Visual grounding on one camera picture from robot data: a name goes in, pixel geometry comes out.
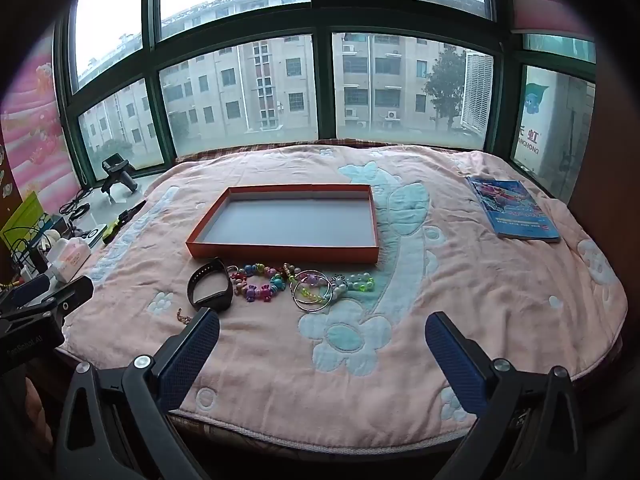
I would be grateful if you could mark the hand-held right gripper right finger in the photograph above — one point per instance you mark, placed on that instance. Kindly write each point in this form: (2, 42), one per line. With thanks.
(455, 360)

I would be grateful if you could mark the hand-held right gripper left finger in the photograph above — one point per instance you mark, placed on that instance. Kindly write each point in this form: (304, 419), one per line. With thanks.
(190, 357)

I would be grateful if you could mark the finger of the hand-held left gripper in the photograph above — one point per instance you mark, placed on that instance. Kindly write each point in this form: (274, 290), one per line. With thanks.
(27, 290)
(70, 295)

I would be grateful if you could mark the small crystal earring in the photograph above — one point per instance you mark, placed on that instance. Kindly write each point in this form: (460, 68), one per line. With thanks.
(181, 316)

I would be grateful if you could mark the black smart band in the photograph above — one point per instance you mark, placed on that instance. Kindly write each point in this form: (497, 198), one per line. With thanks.
(214, 303)

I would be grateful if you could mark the silver bangle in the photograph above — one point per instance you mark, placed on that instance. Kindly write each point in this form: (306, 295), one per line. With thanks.
(301, 305)
(297, 287)

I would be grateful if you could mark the orange cardboard tray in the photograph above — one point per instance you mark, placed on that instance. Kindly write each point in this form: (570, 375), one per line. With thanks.
(285, 215)

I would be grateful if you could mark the person's left hand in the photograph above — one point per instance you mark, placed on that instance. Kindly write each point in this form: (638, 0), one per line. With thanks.
(39, 412)

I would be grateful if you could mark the white box with pink label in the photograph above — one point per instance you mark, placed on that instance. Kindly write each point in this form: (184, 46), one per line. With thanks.
(70, 259)

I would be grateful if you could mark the white power bank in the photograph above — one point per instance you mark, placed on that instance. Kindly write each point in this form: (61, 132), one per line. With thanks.
(92, 236)

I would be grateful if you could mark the green box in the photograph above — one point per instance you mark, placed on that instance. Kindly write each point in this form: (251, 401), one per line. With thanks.
(22, 217)

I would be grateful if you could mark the yellow black utility knife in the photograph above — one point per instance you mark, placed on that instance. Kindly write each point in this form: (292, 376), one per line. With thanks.
(120, 222)

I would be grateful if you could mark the blue book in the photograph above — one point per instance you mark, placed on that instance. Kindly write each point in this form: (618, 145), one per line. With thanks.
(515, 207)

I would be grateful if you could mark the white sign with blue figure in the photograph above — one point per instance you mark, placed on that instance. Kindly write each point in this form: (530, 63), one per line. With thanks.
(532, 110)

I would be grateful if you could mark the white louvred cover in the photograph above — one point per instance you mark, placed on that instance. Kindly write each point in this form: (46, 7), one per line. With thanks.
(477, 92)

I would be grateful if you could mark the green tree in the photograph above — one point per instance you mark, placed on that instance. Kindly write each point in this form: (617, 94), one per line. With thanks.
(447, 85)

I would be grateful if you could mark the beige apartment building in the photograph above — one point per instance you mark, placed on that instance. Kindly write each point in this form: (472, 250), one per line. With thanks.
(250, 85)

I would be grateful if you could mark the green window frame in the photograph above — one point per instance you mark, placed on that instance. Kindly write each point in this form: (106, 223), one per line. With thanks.
(322, 85)

